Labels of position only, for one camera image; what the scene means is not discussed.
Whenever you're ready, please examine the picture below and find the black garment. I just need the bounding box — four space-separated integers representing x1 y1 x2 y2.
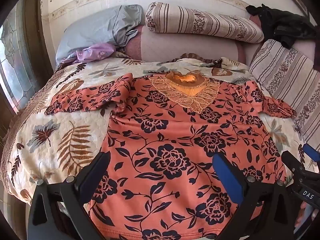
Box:
246 4 318 49

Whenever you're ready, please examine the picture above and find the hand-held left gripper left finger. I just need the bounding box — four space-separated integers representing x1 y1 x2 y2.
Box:
27 151 112 240

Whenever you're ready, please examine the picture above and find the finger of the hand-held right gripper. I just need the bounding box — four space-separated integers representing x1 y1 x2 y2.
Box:
281 151 307 179
301 143 320 174

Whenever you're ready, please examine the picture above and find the orange floral shirt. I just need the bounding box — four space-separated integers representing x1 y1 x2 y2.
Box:
44 70 298 240

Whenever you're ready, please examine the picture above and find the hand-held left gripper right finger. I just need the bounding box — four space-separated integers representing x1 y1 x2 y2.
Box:
212 152 295 240

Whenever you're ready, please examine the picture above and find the striped floral cushion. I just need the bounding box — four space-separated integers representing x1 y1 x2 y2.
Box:
250 39 320 143

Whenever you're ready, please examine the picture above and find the person's right hand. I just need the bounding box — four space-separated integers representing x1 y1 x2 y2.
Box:
294 201 317 233

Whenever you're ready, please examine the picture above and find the striped bolster pillow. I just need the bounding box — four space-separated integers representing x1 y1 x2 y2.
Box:
145 2 265 43

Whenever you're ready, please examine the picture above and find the leaf print blanket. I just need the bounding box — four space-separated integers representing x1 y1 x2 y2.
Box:
0 55 320 205

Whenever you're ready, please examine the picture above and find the grey pillow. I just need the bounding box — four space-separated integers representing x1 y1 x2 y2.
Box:
55 4 143 67

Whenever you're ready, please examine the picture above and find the purple floral cloth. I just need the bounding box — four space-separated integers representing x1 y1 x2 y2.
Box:
61 43 117 64

